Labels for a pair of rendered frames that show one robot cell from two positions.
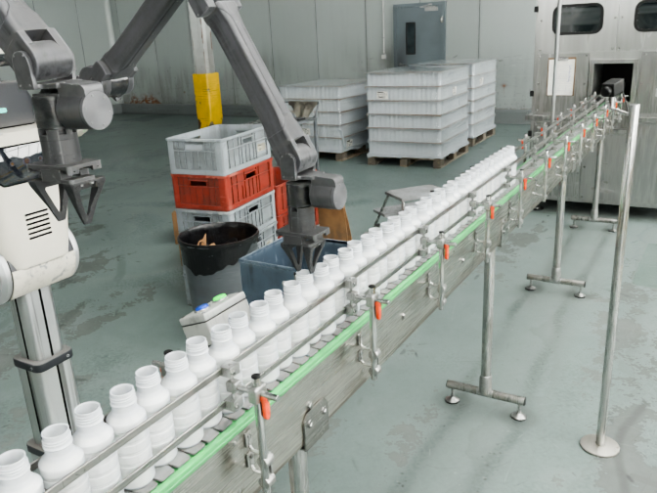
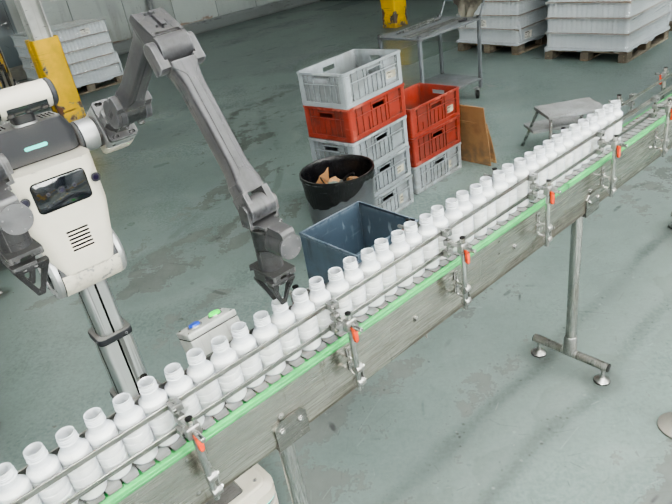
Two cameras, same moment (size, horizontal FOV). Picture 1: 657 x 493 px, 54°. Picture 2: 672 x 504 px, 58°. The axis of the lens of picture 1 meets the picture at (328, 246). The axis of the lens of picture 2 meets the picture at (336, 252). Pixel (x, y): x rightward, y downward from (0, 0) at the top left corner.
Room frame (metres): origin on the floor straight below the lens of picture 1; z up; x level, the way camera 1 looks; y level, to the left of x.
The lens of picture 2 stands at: (0.23, -0.53, 1.96)
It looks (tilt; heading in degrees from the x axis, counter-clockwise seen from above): 29 degrees down; 21
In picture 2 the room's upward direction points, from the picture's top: 9 degrees counter-clockwise
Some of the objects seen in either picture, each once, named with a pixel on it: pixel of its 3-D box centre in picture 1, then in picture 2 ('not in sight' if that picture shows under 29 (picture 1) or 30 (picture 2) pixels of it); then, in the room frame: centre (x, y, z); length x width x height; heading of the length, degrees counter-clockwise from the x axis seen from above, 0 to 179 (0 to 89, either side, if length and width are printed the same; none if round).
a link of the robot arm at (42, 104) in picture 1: (56, 111); not in sight; (1.01, 0.41, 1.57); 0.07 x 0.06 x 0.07; 60
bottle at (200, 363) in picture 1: (200, 381); (157, 410); (1.02, 0.24, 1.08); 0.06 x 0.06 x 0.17
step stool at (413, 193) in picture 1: (411, 212); (562, 128); (5.17, -0.70, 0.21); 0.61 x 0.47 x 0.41; 22
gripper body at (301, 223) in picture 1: (301, 220); (269, 259); (1.32, 0.05, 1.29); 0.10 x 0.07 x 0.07; 59
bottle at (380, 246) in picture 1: (375, 258); (384, 266); (1.62, -0.13, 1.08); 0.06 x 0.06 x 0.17
